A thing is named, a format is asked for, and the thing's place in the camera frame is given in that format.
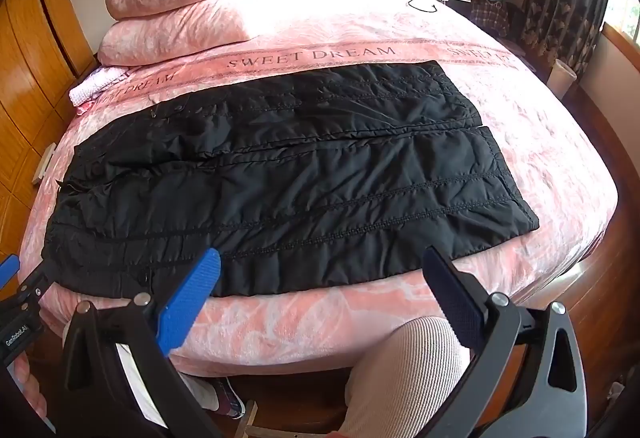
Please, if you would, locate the plaid cloth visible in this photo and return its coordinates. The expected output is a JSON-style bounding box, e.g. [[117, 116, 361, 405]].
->
[[471, 0, 512, 37]]

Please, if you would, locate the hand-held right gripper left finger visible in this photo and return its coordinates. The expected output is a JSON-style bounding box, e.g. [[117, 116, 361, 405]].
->
[[62, 247, 223, 438]]

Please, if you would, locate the bed with pink bedspread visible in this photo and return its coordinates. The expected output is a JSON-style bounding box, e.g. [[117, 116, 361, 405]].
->
[[22, 0, 622, 378]]

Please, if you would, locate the wooden wardrobe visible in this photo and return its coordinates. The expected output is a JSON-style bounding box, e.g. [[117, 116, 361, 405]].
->
[[0, 0, 99, 263]]

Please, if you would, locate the white waste bin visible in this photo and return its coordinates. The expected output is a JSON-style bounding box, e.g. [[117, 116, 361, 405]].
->
[[547, 59, 579, 100]]

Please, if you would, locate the person's leg in beige trousers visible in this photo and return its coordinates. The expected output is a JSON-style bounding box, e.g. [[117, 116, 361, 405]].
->
[[339, 316, 472, 438]]

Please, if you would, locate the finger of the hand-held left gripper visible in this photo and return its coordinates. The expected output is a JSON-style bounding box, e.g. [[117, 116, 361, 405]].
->
[[0, 255, 57, 313]]

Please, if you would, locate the plaid slipper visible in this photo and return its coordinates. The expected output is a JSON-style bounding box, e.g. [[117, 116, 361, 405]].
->
[[192, 375, 247, 420]]

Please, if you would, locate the small wooden stool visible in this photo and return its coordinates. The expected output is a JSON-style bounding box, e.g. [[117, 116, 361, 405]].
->
[[234, 399, 282, 438]]

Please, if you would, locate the white pink folded towel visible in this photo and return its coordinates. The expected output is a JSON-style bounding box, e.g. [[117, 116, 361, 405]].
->
[[69, 68, 131, 107]]

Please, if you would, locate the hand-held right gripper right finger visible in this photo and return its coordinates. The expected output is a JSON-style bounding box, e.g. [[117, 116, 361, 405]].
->
[[422, 245, 589, 438]]

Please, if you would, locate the person's left hand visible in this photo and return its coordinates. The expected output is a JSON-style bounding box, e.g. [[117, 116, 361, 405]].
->
[[12, 358, 47, 420]]

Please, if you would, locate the window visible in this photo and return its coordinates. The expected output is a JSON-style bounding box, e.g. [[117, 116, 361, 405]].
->
[[599, 0, 640, 51]]

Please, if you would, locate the black quilted jacket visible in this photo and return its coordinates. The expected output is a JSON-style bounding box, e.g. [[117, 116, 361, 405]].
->
[[44, 60, 541, 299]]

